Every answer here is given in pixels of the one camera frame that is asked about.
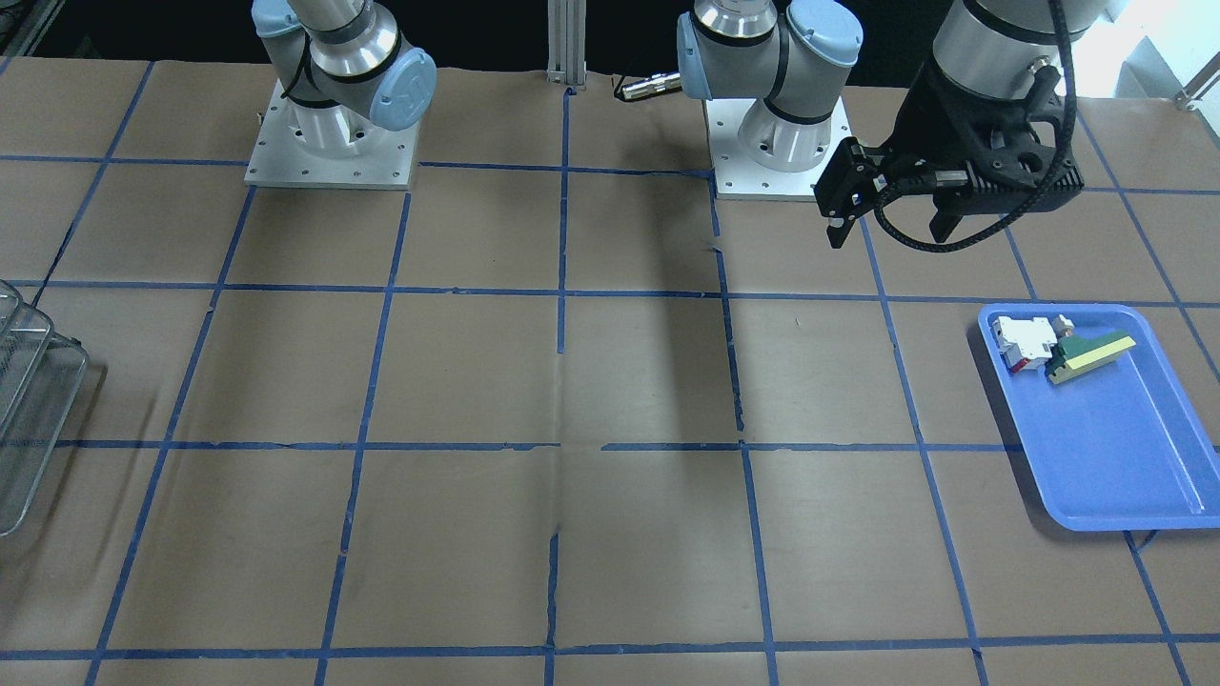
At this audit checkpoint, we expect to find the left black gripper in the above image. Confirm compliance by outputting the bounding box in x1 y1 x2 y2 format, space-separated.
815 59 1086 251

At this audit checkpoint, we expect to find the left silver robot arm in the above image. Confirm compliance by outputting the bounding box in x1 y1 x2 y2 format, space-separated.
614 1 1104 253

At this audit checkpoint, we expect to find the green yellow sponge block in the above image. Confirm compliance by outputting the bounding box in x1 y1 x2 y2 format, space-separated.
1046 331 1137 385

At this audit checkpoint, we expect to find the blue plastic tray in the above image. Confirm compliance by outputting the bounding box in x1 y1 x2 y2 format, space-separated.
977 301 1219 533

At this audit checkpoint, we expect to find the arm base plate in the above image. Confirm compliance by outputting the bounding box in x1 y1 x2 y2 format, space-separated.
704 99 852 201
244 83 422 192

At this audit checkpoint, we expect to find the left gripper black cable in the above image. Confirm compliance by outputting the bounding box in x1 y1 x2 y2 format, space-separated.
872 0 1078 253

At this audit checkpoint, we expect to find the aluminium frame post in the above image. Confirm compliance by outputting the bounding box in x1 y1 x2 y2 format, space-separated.
547 0 587 90

